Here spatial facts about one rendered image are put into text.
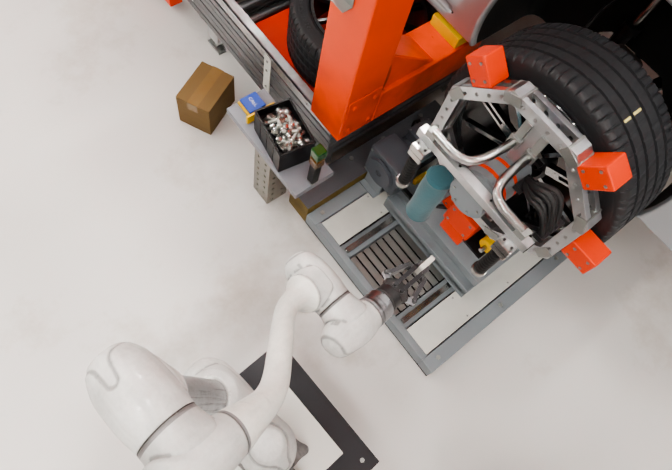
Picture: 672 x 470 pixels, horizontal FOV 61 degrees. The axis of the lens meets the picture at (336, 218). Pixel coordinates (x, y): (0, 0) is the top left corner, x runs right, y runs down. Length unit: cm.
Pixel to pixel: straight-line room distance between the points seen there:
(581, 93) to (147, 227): 169
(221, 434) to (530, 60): 115
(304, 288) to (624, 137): 87
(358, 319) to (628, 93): 88
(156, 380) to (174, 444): 12
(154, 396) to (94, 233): 145
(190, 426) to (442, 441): 140
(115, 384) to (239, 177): 154
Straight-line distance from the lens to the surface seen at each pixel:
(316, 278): 143
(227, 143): 260
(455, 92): 169
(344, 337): 142
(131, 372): 112
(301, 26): 234
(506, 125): 178
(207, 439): 110
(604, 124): 155
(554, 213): 152
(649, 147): 166
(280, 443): 163
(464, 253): 229
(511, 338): 251
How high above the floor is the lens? 222
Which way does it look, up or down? 64 degrees down
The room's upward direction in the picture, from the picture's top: 20 degrees clockwise
